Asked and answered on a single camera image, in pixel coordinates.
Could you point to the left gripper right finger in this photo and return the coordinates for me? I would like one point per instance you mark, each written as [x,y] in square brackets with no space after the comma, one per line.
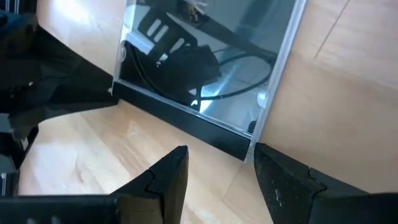
[295,193]

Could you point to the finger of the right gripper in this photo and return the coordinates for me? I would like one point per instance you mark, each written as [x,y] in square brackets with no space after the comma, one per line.
[62,81]

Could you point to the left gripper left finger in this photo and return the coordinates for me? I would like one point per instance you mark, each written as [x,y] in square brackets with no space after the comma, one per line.
[155,199]

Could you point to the clear black jewel case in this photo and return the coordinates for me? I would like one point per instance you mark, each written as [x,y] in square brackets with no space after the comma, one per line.
[233,102]

